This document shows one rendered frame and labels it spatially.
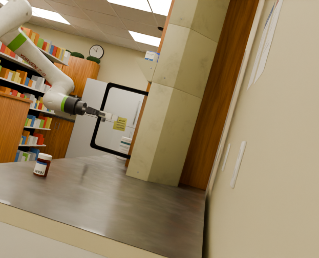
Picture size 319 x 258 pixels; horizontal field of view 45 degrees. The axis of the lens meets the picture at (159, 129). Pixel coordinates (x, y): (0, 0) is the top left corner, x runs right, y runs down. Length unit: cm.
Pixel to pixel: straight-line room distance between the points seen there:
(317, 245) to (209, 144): 195
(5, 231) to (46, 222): 10
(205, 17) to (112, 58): 593
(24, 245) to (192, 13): 139
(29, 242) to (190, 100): 125
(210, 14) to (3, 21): 98
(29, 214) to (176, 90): 116
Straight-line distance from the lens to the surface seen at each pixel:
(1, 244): 94
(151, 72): 189
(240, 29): 231
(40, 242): 90
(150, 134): 186
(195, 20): 195
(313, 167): 32
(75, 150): 713
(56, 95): 211
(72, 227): 86
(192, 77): 194
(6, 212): 92
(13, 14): 198
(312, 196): 31
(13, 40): 215
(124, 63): 776
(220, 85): 223
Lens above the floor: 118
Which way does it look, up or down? 1 degrees up
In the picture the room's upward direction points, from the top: 16 degrees clockwise
